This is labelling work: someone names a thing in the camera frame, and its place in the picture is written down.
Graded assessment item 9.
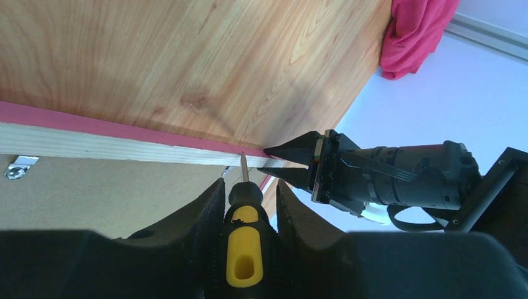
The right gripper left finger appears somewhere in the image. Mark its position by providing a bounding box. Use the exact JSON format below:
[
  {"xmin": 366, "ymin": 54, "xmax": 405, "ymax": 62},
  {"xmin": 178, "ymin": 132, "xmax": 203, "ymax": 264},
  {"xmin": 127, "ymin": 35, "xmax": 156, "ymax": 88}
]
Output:
[{"xmin": 1, "ymin": 179, "xmax": 225, "ymax": 298}]

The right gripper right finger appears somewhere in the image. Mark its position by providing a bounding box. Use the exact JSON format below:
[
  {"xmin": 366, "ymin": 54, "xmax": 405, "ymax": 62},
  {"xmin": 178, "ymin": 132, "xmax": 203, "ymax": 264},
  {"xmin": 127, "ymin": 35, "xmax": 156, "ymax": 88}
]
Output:
[{"xmin": 276, "ymin": 181, "xmax": 527, "ymax": 298}]

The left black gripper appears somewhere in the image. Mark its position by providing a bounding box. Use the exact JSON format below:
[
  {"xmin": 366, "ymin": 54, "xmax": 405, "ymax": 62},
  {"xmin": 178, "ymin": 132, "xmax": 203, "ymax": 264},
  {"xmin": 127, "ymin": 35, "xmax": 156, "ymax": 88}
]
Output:
[{"xmin": 257, "ymin": 129, "xmax": 365, "ymax": 217}]

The yellow black screwdriver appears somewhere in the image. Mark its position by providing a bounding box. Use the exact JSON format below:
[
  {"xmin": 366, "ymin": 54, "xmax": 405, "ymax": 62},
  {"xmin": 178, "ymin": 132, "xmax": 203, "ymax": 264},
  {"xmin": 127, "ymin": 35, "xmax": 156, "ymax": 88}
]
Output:
[{"xmin": 218, "ymin": 153, "xmax": 278, "ymax": 298}]

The pink picture frame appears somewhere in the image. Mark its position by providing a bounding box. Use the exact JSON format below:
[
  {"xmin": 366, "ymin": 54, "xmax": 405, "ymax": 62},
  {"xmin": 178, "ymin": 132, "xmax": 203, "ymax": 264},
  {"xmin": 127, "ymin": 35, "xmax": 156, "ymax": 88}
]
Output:
[{"xmin": 1, "ymin": 102, "xmax": 282, "ymax": 238}]

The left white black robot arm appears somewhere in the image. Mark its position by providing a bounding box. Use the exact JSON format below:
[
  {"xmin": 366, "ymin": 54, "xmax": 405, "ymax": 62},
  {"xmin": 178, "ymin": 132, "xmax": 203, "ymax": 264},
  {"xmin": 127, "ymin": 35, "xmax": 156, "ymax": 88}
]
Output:
[{"xmin": 262, "ymin": 130, "xmax": 527, "ymax": 267}]

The magenta cloth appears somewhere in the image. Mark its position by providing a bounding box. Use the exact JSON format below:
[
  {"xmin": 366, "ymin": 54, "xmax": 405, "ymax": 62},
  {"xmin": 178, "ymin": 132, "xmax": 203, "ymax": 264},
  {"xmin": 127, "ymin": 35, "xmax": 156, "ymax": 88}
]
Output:
[{"xmin": 379, "ymin": 0, "xmax": 460, "ymax": 80}]

